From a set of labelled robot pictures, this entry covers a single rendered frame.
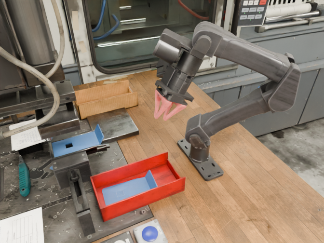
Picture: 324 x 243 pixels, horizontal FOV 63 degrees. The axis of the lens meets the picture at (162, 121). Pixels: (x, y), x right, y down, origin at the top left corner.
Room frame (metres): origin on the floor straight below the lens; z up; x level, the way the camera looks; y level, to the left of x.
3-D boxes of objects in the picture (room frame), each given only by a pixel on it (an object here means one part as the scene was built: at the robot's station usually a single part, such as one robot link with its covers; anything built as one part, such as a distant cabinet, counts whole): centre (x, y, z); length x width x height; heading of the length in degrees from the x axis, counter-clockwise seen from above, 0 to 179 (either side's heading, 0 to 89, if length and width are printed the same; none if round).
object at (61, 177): (0.62, 0.30, 0.94); 0.20 x 0.10 x 0.07; 25
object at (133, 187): (0.50, 0.10, 0.92); 0.15 x 0.07 x 0.03; 111
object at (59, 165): (0.62, 0.30, 0.98); 0.20 x 0.10 x 0.01; 25
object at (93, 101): (0.96, 0.24, 0.93); 0.25 x 0.13 x 0.08; 115
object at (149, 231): (0.35, 0.03, 0.93); 0.04 x 0.04 x 0.02
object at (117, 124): (0.81, 0.19, 0.91); 0.17 x 0.16 x 0.02; 25
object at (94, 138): (0.62, 0.26, 1.00); 0.15 x 0.07 x 0.03; 115
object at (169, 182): (0.51, 0.07, 0.93); 0.25 x 0.12 x 0.06; 115
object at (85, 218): (0.39, 0.20, 0.95); 0.06 x 0.03 x 0.09; 25
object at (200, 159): (0.64, -0.13, 0.94); 0.20 x 0.07 x 0.08; 25
